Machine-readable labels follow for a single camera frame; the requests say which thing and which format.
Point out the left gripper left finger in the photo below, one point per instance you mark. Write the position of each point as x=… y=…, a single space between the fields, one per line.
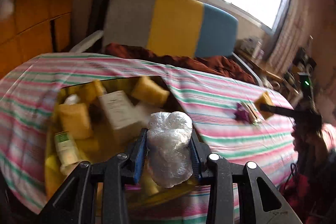
x=75 y=199

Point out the wooden side desk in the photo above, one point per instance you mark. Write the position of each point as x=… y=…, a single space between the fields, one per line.
x=259 y=66

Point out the rust brown blanket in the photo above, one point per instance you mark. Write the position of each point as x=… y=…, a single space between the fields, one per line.
x=216 y=65

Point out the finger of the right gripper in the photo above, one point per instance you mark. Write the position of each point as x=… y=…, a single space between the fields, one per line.
x=278 y=110

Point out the purple wrapper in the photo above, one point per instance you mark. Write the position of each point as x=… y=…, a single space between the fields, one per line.
x=243 y=113

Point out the striped bed sheet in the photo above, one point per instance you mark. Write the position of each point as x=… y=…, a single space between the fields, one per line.
x=29 y=91

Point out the beige medicine box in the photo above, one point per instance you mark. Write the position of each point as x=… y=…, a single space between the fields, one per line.
x=123 y=118

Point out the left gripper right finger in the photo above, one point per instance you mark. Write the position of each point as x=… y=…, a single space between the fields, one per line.
x=233 y=184

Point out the gold lined storage box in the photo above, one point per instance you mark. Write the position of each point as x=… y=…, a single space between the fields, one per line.
x=101 y=145

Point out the beige curtain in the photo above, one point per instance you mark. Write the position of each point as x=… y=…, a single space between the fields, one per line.
x=290 y=37

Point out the white plastic bundle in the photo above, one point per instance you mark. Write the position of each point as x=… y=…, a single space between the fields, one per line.
x=168 y=139

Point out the grey yellow blue headboard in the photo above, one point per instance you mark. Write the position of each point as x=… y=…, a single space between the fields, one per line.
x=171 y=27

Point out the white bed frame rail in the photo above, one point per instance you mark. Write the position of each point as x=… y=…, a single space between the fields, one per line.
x=87 y=42

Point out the green medicine box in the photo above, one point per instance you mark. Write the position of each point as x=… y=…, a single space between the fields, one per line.
x=66 y=148

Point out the wooden wardrobe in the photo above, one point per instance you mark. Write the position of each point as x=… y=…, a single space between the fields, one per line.
x=36 y=27

